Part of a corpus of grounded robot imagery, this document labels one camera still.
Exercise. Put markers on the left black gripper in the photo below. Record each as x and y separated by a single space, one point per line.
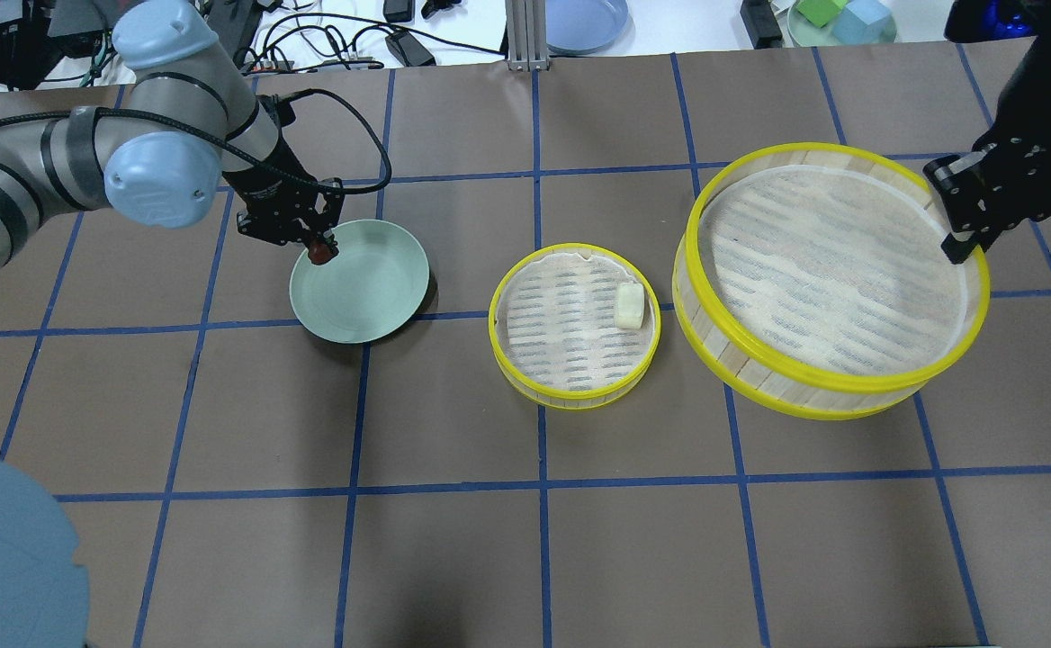
266 184

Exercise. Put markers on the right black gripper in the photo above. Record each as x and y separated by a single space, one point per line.
1038 106

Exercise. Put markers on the brown steamed bun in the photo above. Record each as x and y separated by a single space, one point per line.
320 252

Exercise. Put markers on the yellow steamer layer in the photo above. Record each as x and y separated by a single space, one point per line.
811 279
551 324

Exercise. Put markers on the white steamed bun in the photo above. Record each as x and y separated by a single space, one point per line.
630 305

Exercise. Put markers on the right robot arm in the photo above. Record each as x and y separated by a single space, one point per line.
982 21

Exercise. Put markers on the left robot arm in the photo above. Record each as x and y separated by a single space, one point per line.
190 124

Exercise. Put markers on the light green plate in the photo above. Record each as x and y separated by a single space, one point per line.
375 284

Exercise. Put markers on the black power adapter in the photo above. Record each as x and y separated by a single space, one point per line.
408 50

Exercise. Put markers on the green and blue blocks plate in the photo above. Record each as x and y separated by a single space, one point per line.
820 24

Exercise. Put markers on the aluminium frame post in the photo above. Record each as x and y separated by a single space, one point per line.
526 32

